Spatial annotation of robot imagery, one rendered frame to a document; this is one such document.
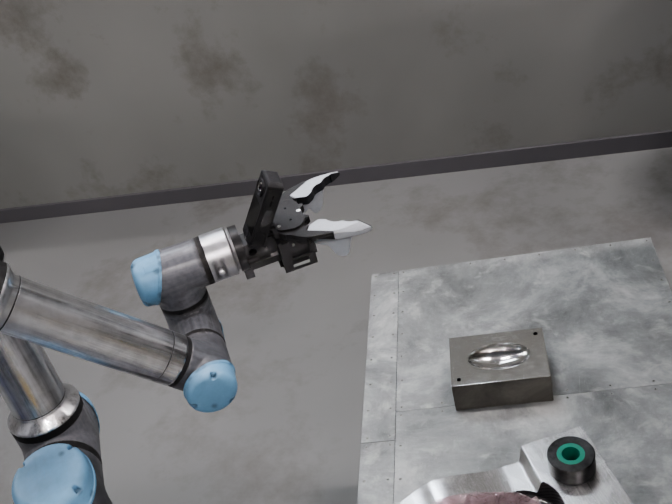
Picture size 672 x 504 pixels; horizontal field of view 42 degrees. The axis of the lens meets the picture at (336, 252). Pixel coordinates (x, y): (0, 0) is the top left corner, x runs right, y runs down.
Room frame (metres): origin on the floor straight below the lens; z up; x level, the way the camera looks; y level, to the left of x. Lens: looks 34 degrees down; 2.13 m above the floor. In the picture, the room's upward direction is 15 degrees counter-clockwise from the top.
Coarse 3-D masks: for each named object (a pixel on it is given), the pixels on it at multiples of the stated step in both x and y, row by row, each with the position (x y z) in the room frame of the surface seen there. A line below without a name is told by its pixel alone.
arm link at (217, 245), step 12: (204, 240) 1.10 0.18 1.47; (216, 240) 1.09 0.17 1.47; (228, 240) 1.09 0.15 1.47; (204, 252) 1.08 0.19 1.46; (216, 252) 1.08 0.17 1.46; (228, 252) 1.08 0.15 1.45; (216, 264) 1.07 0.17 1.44; (228, 264) 1.07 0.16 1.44; (216, 276) 1.07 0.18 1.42; (228, 276) 1.08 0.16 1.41
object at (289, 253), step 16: (288, 208) 1.13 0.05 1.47; (272, 224) 1.10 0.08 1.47; (288, 224) 1.10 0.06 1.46; (304, 224) 1.11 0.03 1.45; (240, 240) 1.09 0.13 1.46; (272, 240) 1.11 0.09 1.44; (288, 240) 1.09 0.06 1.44; (240, 256) 1.08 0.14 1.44; (256, 256) 1.11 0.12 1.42; (272, 256) 1.11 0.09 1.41; (288, 256) 1.09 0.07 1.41; (304, 256) 1.10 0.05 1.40; (288, 272) 1.09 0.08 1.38
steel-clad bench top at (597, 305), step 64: (512, 256) 1.75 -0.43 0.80; (576, 256) 1.68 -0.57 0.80; (640, 256) 1.62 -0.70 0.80; (384, 320) 1.64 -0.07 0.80; (448, 320) 1.58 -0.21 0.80; (512, 320) 1.52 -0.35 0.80; (576, 320) 1.46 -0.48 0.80; (640, 320) 1.41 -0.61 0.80; (384, 384) 1.42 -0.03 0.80; (448, 384) 1.37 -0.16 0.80; (576, 384) 1.27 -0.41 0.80; (640, 384) 1.23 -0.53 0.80; (384, 448) 1.24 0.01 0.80; (448, 448) 1.20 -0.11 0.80; (512, 448) 1.15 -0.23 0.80; (640, 448) 1.07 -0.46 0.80
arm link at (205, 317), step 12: (204, 300) 1.08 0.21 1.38; (168, 312) 1.07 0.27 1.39; (180, 312) 1.06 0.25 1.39; (192, 312) 1.06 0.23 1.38; (204, 312) 1.07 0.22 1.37; (168, 324) 1.08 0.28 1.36; (180, 324) 1.05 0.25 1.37; (192, 324) 1.04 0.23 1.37; (204, 324) 1.04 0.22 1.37; (216, 324) 1.05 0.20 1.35
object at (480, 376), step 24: (480, 336) 1.41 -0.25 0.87; (504, 336) 1.39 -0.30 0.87; (528, 336) 1.37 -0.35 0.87; (456, 360) 1.36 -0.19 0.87; (480, 360) 1.36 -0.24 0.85; (504, 360) 1.35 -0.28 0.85; (528, 360) 1.30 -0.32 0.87; (456, 384) 1.29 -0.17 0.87; (480, 384) 1.28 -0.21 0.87; (504, 384) 1.27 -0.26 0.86; (528, 384) 1.26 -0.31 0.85; (456, 408) 1.29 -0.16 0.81
